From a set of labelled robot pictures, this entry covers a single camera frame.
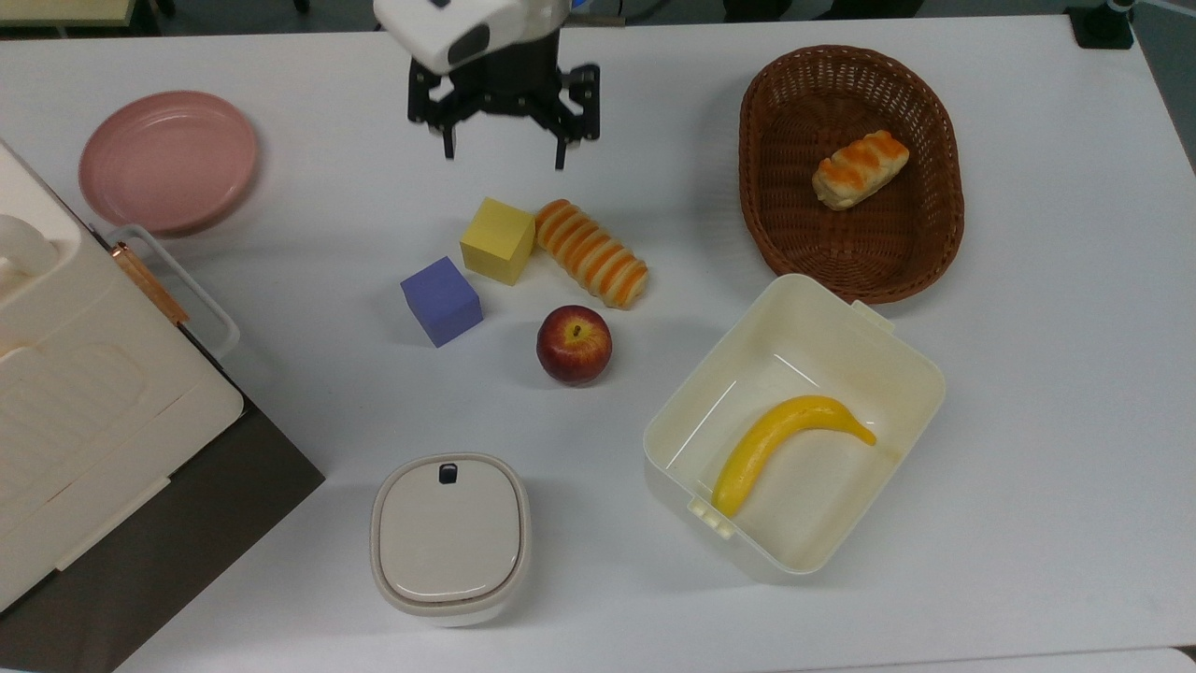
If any black stand base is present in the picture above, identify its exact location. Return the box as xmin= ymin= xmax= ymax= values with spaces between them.
xmin=1065 ymin=0 xmax=1137 ymax=50

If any cream open plastic box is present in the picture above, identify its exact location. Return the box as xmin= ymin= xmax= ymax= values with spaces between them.
xmin=642 ymin=273 xmax=947 ymax=577

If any red apple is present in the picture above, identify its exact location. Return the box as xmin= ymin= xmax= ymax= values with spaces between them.
xmin=535 ymin=305 xmax=614 ymax=386

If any short orange glazed bread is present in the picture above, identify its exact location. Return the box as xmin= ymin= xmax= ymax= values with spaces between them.
xmin=811 ymin=130 xmax=911 ymax=211

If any clear handle with copper strip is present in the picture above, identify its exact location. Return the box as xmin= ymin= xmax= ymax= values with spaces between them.
xmin=101 ymin=223 xmax=242 ymax=363

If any brown wicker basket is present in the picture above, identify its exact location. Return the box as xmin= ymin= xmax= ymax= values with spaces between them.
xmin=738 ymin=45 xmax=966 ymax=305

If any purple cube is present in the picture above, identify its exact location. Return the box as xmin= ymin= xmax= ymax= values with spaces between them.
xmin=400 ymin=256 xmax=485 ymax=349

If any yellow cube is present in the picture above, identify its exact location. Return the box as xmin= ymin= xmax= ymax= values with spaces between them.
xmin=459 ymin=196 xmax=537 ymax=287

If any pink plate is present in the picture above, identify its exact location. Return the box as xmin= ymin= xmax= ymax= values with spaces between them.
xmin=78 ymin=91 xmax=260 ymax=236

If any yellowish wooden table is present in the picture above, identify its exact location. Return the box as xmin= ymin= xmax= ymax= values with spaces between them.
xmin=0 ymin=0 xmax=134 ymax=28

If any dark brown board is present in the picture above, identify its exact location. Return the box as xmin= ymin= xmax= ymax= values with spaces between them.
xmin=0 ymin=400 xmax=327 ymax=673

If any beige lidded container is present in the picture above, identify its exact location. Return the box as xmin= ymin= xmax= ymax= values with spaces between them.
xmin=370 ymin=452 xmax=532 ymax=627

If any large cream appliance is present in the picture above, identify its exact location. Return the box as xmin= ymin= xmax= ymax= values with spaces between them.
xmin=0 ymin=140 xmax=247 ymax=614

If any long orange striped bread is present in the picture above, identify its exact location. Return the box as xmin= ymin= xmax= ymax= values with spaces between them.
xmin=534 ymin=198 xmax=650 ymax=310

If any yellow banana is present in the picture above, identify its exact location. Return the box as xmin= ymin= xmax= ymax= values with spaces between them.
xmin=711 ymin=394 xmax=878 ymax=520

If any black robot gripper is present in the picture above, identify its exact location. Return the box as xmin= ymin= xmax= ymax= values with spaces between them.
xmin=406 ymin=26 xmax=602 ymax=172

